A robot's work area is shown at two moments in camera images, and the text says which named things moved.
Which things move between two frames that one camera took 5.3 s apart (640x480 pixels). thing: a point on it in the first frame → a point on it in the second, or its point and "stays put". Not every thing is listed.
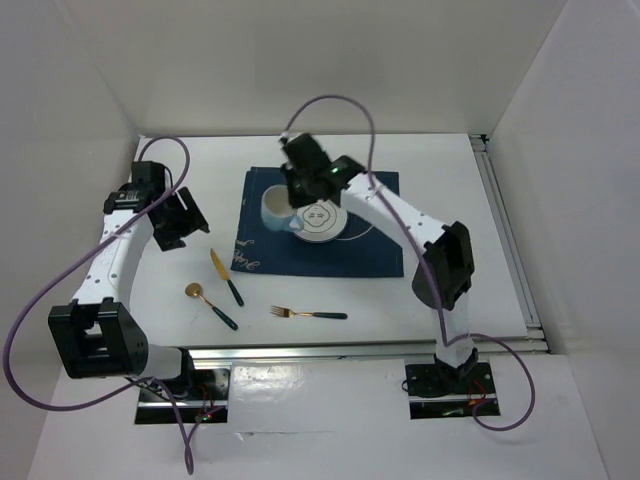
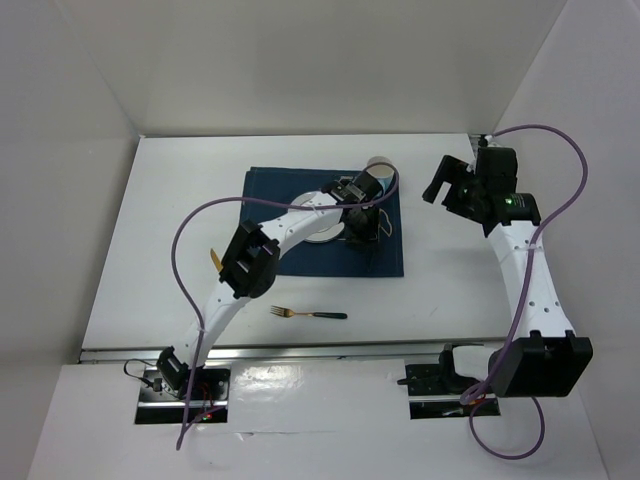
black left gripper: [190, 220] → [370, 232]
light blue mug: [277, 212] → [382, 173]
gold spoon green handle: [195, 290] → [370, 265]
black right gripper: [297, 199] → [453, 171]
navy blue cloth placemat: [367, 247] stays put
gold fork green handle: [288, 313] stays put
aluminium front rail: [198, 354] stays put
